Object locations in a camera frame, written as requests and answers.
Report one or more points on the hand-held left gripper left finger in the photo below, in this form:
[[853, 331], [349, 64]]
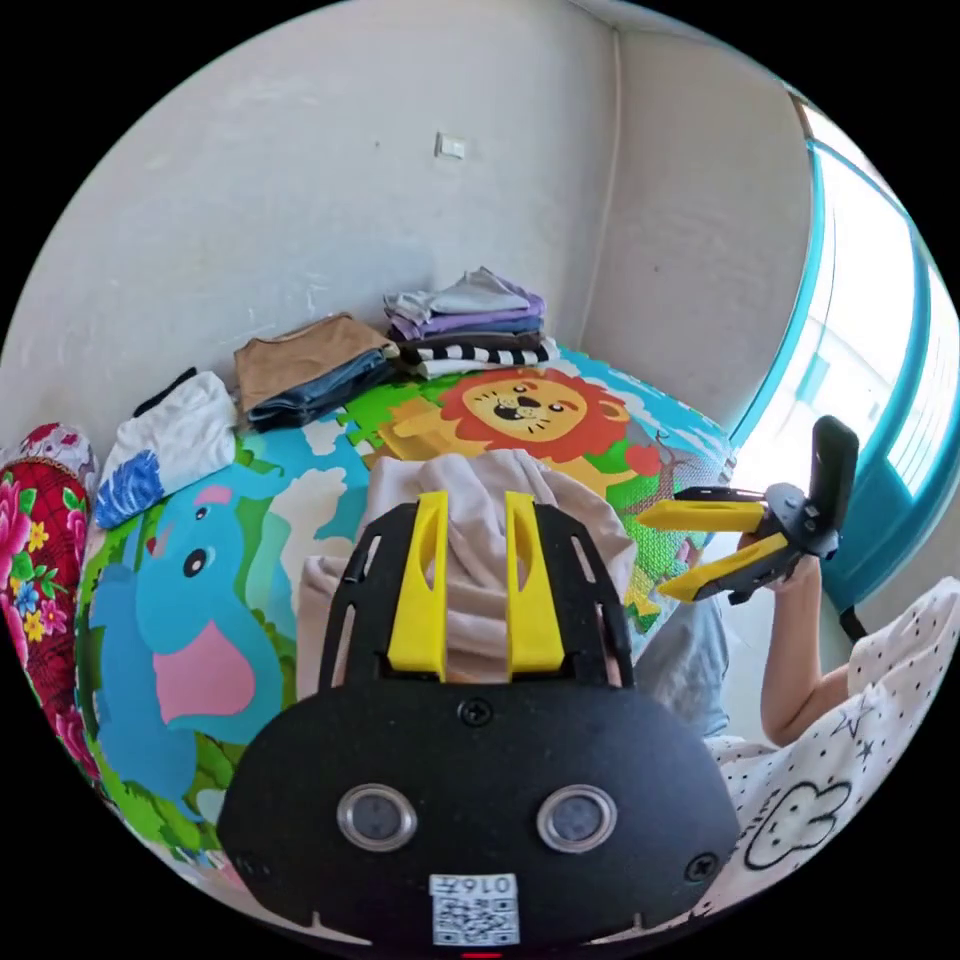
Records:
[[420, 600]]

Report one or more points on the person's right forearm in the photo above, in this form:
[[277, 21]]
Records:
[[802, 675]]

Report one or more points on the red floral pillow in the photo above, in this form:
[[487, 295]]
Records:
[[37, 570]]

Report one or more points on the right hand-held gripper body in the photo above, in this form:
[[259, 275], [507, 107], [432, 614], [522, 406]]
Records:
[[799, 525]]

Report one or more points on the light pink long pants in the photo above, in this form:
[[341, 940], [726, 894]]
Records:
[[480, 540]]

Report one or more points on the white wall switch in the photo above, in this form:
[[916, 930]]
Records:
[[448, 145]]

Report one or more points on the person's body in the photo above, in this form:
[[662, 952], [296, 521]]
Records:
[[885, 712]]

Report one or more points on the person's right hand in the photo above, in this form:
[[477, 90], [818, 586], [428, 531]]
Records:
[[801, 581]]

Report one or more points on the pile of purple and striped clothes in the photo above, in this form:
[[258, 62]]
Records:
[[480, 322]]

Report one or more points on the bed with animal print mat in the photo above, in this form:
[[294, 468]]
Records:
[[225, 562]]

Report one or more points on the pile of white and blue clothes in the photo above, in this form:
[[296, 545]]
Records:
[[180, 431]]

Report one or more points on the window with blue frame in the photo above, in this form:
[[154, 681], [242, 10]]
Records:
[[862, 300]]

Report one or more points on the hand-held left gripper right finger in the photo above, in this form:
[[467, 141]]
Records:
[[534, 600]]

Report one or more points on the pile of brown and denim clothes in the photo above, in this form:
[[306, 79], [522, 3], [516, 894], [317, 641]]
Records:
[[307, 367]]

